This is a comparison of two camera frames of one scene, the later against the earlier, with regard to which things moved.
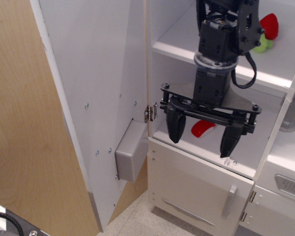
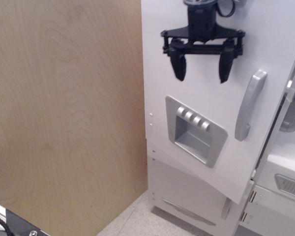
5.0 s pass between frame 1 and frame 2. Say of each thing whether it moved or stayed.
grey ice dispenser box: moved
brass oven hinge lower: stayed
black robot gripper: moved
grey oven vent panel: stayed
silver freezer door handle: stayed
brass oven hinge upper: stayed
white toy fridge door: moved
